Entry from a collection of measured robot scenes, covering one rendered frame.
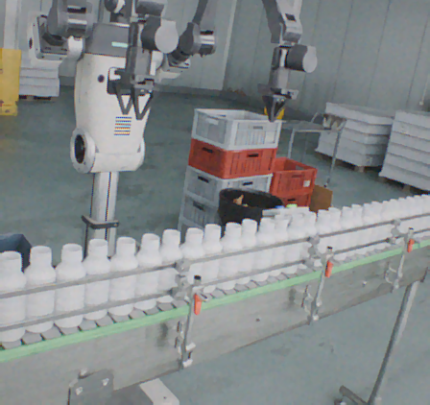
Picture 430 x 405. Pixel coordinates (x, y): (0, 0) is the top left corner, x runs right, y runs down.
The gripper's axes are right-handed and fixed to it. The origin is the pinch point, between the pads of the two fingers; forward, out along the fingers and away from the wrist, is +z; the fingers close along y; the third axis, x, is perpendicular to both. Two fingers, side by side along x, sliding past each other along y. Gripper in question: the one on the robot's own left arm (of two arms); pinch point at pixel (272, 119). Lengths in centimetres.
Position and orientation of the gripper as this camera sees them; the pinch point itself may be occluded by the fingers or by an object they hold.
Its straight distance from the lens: 137.6
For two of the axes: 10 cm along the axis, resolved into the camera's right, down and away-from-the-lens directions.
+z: -1.5, 9.6, 2.5
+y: -6.1, -2.9, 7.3
